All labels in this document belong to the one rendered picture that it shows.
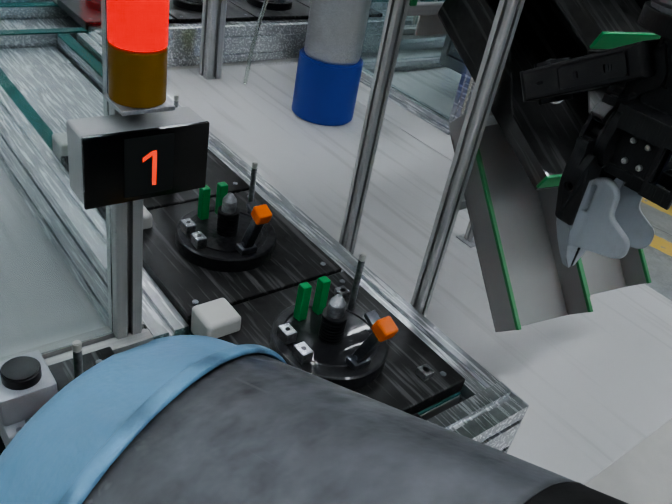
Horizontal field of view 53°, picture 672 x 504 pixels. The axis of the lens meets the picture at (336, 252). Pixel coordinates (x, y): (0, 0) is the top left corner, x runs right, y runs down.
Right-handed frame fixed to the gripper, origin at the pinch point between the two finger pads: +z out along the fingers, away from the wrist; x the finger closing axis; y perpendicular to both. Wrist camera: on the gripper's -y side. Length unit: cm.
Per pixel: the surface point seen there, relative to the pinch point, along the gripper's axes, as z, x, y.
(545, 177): 2.6, 15.0, -12.6
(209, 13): 20, 37, -127
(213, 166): 26, 5, -66
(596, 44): -12.2, 15.3, -12.8
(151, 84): -5.0, -23.8, -29.3
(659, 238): 124, 273, -86
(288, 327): 22.8, -9.8, -22.5
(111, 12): -10.5, -26.4, -31.4
